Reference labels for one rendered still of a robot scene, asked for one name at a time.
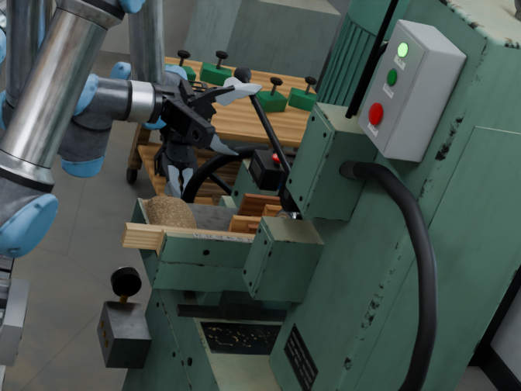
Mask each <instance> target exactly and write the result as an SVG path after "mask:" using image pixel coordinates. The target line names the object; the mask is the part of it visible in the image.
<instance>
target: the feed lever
mask: <svg viewBox="0 0 521 391"><path fill-rule="evenodd" d="M251 75H252V74H251V71H250V69H249V68H248V67H246V66H239V67H237V68H236V70H235V71H234V73H233V77H235V78H237V79H238V80H239V81H241V82H242V83H244V84H247V83H250V79H251ZM249 97H250V100H251V102H252V104H253V106H254V108H255V110H256V112H257V114H258V116H259V119H260V121H261V123H262V125H263V127H264V129H265V131H266V133H267V136H268V138H269V140H270V142H271V144H272V146H273V148H274V150H275V153H276V155H277V156H278V159H279V161H280V162H281V165H282V167H283V169H284V171H285V174H286V175H287V177H286V178H285V179H284V181H283V182H282V184H281V189H280V204H281V207H282V209H283V210H284V211H285V212H292V213H301V212H300V210H299V208H298V207H297V205H296V203H295V201H294V199H293V198H292V196H291V195H290V193H289V191H288V190H287V188H286V186H285V184H286V182H287V180H288V176H289V173H290V171H291V169H292V166H291V165H290V163H289V161H288V158H287V156H286V154H285V152H284V150H283V148H282V146H281V144H280V142H279V140H278V138H277V136H276V134H275V132H274V130H273V128H272V126H271V124H270V122H269V120H268V117H267V115H266V113H265V111H264V109H263V107H262V105H261V103H260V101H259V99H258V97H257V95H256V94H255V95H249Z"/></svg>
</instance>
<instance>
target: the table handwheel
mask: <svg viewBox="0 0 521 391"><path fill-rule="evenodd" d="M234 148H235V149H236V150H237V151H238V152H239V153H240V154H239V155H237V156H236V155H228V154H221V153H219V154H217V155H216V156H214V157H212V158H210V159H209V160H207V162H205V163H204V164H203V165H202V166H201V167H200V168H199V169H198V170H197V171H196V172H195V173H194V174H193V176H191V178H190V179H189V181H188V184H187V185H186V186H185V190H184V192H183V195H182V198H181V199H182V200H183V201H185V202H186V203H194V200H195V196H196V194H197V191H198V190H199V188H200V186H201V185H202V183H203V182H204V181H205V180H206V179H207V178H208V177H209V178H210V179H212V180H213V181H214V182H215V183H216V184H217V185H218V186H220V187H221V188H222V189H223V190H224V191H225V192H226V193H227V194H229V196H231V193H232V190H233V188H232V187H231V186H230V185H228V184H227V183H226V182H224V181H223V180H222V179H221V178H220V177H219V176H218V175H217V174H216V173H215V172H214V171H216V170H217V169H219V168H221V167H222V166H224V165H225V164H228V163H230V162H233V161H237V160H240V159H245V158H252V156H253V153H254V150H255V149H257V150H263V151H267V149H268V148H270V147H265V146H258V145H247V146H241V147H234ZM270 149H273V148H270Z"/></svg>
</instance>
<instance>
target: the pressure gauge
mask: <svg viewBox="0 0 521 391"><path fill-rule="evenodd" d="M110 282H111V285H112V289H113V292H114V293H115V294H116V295H117V296H120V299H119V301H120V302H121V303H122V304H125V303H126V302H127V300H128V297H130V296H133V295H135V294H136V293H138V292H139V291H140V288H141V285H142V282H141V279H140V273H139V272H138V271H137V270H136V269H135V268H134V267H130V266H123V267H121V268H117V269H116V270H115V271H114V272H113V273H112V275H111V277H110Z"/></svg>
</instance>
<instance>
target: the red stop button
mask: <svg viewBox="0 0 521 391"><path fill-rule="evenodd" d="M382 117H383V109H382V106H381V104H380V103H377V102H375V103H374V104H373V105H372V106H371V107H370V109H369V112H368V119H369V122H370V124H372V125H378V124H379V123H380V121H381V119H382Z"/></svg>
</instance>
